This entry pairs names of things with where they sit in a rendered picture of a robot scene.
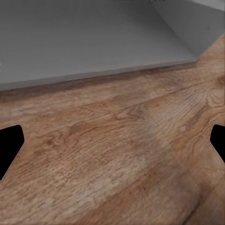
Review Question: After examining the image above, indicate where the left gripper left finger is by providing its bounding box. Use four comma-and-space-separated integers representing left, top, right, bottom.
0, 125, 24, 181

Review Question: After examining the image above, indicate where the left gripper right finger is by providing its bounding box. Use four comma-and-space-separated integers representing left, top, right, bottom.
210, 124, 225, 162

